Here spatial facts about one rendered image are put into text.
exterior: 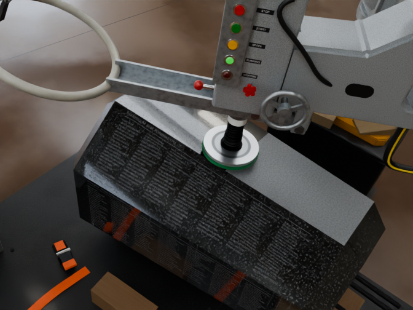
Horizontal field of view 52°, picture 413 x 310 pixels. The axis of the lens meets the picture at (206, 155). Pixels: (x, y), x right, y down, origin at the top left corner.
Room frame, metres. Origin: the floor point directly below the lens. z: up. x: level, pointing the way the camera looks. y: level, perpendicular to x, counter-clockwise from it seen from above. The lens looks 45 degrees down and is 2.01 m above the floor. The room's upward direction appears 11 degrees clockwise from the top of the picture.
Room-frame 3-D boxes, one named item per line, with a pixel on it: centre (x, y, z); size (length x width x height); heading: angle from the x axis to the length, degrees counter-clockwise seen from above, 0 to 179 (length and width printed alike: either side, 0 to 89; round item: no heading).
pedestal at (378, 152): (1.83, -0.69, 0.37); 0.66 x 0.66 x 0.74; 60
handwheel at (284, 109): (1.06, -0.21, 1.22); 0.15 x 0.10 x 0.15; 91
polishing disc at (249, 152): (1.18, -0.08, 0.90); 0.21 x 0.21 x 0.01
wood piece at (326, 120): (1.64, -0.52, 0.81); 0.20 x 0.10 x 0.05; 158
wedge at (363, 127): (1.60, -0.76, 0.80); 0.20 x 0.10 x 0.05; 104
